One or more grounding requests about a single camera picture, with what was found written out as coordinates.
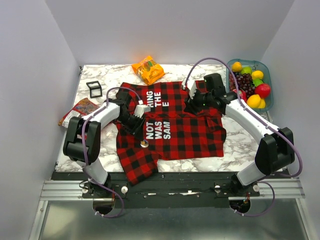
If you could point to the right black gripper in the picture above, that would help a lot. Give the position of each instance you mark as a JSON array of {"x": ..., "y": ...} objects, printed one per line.
[{"x": 188, "y": 107}]

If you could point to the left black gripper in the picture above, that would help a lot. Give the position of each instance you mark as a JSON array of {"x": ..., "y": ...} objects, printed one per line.
[{"x": 137, "y": 129}]

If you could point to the red black plaid shirt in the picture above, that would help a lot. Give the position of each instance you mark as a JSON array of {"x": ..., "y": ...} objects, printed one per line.
[{"x": 172, "y": 133}]

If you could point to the black square frame brooch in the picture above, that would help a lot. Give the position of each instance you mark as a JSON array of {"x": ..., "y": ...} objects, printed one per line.
[{"x": 95, "y": 89}]

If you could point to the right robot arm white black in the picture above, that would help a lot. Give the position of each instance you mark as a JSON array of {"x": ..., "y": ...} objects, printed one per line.
[{"x": 275, "y": 145}]

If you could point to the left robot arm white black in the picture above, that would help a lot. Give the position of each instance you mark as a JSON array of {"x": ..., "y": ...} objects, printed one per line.
[{"x": 82, "y": 142}]

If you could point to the red toy dragon fruit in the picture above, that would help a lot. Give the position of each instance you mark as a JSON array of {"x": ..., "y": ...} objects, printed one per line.
[{"x": 242, "y": 94}]

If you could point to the dark purple toy grapes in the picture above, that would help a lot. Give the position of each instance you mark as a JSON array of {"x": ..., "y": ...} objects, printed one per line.
[{"x": 244, "y": 82}]

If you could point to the orange yellow toy fruit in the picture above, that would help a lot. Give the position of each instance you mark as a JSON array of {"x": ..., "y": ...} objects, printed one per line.
[{"x": 237, "y": 67}]

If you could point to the red snack bag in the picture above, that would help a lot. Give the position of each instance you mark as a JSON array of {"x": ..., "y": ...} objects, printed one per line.
[{"x": 82, "y": 108}]

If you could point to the front yellow toy lemon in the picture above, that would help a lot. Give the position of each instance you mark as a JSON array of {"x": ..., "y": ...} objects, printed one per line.
[{"x": 256, "y": 102}]

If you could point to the yellow toy lemon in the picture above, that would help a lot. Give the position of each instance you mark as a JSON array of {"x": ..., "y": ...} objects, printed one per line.
[
  {"x": 256, "y": 102},
  {"x": 257, "y": 74}
]

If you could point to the orange snack bag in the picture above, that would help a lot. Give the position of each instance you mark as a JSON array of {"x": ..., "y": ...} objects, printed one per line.
[{"x": 148, "y": 70}]

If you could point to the green toy fruit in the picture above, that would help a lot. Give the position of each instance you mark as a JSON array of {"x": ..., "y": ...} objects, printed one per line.
[{"x": 246, "y": 70}]

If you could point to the red toy apple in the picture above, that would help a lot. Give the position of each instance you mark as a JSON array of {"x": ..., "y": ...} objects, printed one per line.
[{"x": 263, "y": 90}]

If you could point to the teal plastic fruit bin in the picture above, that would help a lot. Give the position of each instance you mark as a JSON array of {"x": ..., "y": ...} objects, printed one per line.
[{"x": 255, "y": 66}]

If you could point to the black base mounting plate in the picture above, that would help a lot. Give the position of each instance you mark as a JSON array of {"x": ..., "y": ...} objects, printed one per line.
[{"x": 164, "y": 190}]

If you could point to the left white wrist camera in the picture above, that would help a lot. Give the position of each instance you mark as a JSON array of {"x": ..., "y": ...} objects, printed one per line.
[{"x": 141, "y": 109}]

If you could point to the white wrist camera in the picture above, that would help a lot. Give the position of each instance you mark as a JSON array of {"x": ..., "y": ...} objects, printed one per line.
[
  {"x": 141, "y": 109},
  {"x": 189, "y": 86}
]

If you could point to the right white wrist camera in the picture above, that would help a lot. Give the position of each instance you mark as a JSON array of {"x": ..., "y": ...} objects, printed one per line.
[{"x": 189, "y": 86}]

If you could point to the aluminium rail frame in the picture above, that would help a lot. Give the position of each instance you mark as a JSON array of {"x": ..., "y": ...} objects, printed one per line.
[{"x": 276, "y": 214}]

